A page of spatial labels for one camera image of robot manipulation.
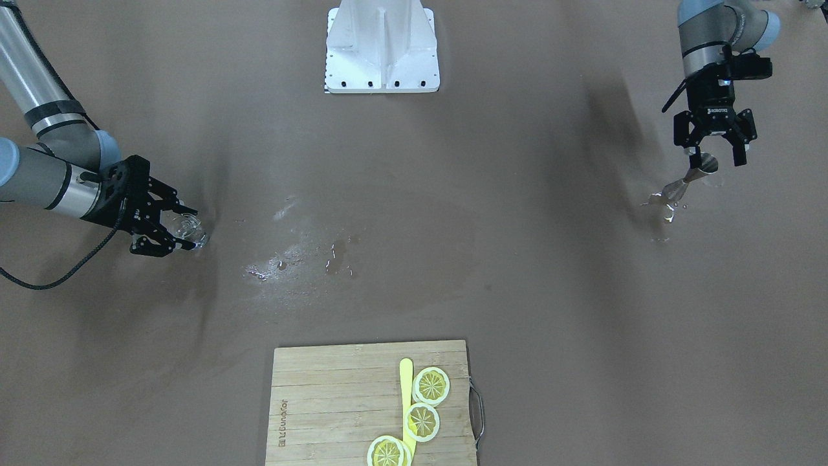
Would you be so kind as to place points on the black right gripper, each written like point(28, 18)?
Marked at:
point(111, 203)

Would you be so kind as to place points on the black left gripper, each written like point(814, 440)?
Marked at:
point(710, 97)

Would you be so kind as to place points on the clear glass measuring cup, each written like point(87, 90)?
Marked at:
point(188, 228)

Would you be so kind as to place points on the steel double jigger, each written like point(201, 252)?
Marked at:
point(689, 178)

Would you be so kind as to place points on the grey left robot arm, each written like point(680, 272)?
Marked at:
point(721, 42)

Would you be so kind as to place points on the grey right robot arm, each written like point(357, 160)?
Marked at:
point(74, 168)

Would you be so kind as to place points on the bamboo cutting board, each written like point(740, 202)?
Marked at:
point(328, 403)

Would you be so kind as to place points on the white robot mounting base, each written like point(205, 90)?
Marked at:
point(377, 47)

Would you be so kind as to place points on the yellow plastic knife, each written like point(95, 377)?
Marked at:
point(406, 377)

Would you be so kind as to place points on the lemon slice far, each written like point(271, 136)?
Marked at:
point(431, 386)

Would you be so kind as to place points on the lemon slice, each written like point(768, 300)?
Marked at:
point(388, 450)
point(431, 386)
point(421, 422)

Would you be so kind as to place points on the lemon slice near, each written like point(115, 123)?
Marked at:
point(388, 450)

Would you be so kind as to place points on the lemon slice middle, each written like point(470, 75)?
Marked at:
point(421, 422)

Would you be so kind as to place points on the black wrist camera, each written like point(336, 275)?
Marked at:
point(750, 66)

